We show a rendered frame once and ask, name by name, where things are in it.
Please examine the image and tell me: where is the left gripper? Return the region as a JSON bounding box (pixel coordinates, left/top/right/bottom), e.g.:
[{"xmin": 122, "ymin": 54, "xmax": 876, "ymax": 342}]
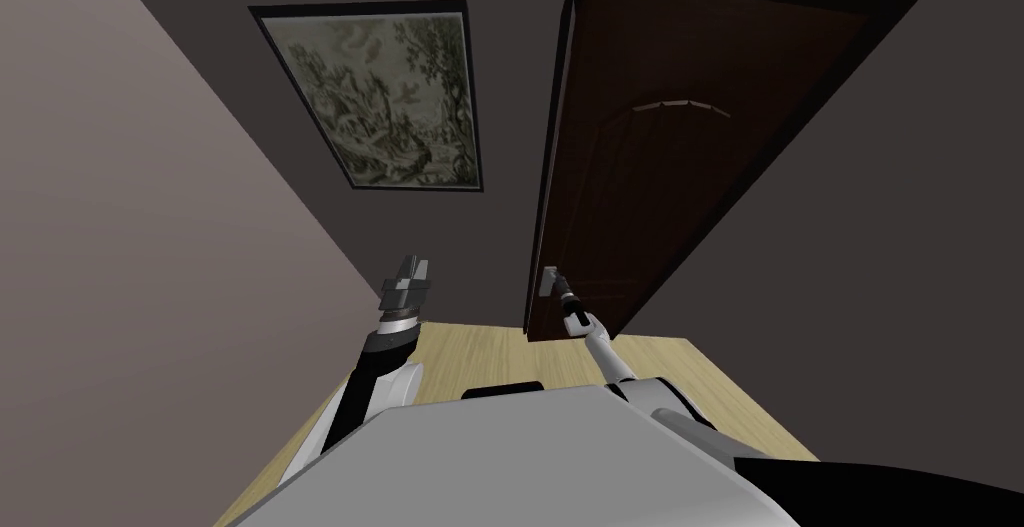
[{"xmin": 377, "ymin": 254, "xmax": 433, "ymax": 322}]

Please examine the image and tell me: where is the framed landscape picture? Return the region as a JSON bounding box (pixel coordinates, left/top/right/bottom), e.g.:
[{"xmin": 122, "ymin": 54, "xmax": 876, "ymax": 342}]
[{"xmin": 247, "ymin": 0, "xmax": 485, "ymax": 193}]

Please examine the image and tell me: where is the dark brown door leaf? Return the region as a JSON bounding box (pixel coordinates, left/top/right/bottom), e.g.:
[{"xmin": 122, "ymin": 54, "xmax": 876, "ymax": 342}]
[{"xmin": 523, "ymin": 0, "xmax": 875, "ymax": 344}]

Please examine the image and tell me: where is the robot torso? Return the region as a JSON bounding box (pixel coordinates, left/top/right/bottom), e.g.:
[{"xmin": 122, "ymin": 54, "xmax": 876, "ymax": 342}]
[{"xmin": 227, "ymin": 380, "xmax": 803, "ymax": 527}]

